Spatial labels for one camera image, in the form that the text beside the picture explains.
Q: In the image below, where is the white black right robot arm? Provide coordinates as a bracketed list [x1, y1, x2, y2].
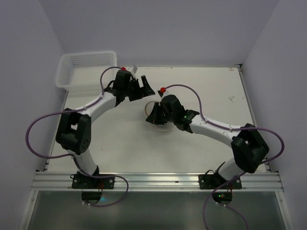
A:
[146, 94, 270, 185]

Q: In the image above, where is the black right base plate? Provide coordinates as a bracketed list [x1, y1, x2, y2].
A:
[198, 170, 242, 190]

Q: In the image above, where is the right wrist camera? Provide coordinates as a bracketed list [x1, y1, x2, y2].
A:
[157, 87, 169, 98]

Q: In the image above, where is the white plastic basket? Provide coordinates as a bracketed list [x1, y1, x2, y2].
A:
[55, 51, 118, 92]

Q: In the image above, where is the aluminium mounting rail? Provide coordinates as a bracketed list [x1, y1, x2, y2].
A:
[30, 172, 283, 192]

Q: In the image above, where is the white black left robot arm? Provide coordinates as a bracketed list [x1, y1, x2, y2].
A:
[56, 69, 155, 178]

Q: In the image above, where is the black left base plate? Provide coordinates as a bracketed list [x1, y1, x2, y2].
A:
[70, 173, 115, 190]

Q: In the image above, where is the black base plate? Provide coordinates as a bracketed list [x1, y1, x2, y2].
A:
[70, 173, 115, 190]
[198, 170, 242, 190]

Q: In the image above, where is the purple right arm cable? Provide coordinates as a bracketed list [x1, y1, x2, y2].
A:
[165, 84, 285, 230]

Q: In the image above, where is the white mesh laundry bag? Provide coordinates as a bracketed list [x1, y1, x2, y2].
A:
[144, 101, 174, 133]

